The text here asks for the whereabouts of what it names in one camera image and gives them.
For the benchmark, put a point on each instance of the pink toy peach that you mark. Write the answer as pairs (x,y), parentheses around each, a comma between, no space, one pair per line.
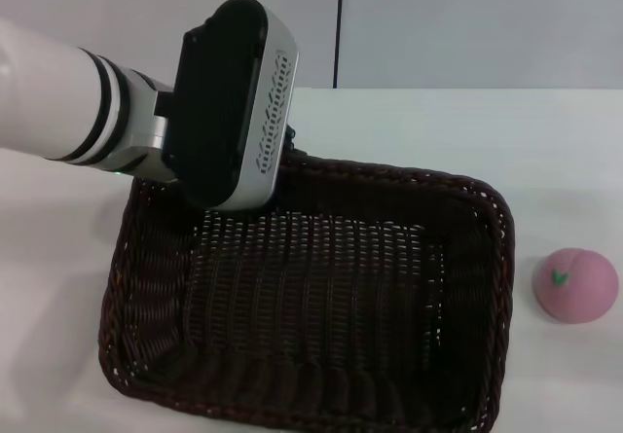
(576,289)

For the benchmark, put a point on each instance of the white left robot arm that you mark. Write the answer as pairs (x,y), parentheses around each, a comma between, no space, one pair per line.
(44,87)

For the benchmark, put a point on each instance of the black silver wrist camera box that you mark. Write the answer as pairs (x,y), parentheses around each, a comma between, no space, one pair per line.
(219,97)

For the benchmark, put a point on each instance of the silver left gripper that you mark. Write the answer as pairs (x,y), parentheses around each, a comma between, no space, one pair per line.
(143,131)

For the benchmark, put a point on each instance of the dark woven rectangular basket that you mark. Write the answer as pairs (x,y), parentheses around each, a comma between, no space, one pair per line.
(311,306)

